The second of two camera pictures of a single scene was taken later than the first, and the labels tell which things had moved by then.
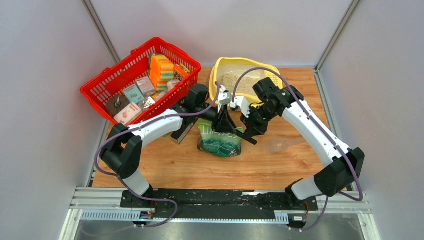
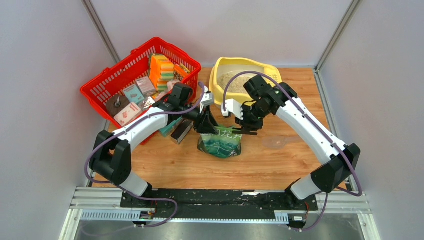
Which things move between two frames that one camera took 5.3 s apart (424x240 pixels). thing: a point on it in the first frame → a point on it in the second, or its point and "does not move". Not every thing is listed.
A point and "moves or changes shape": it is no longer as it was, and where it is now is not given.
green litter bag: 219,143 does not move
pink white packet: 129,114 does not move
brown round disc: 115,104 does not move
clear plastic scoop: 278,145 moves or changes shape
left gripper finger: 225,125 → 208,125
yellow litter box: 227,71 does not move
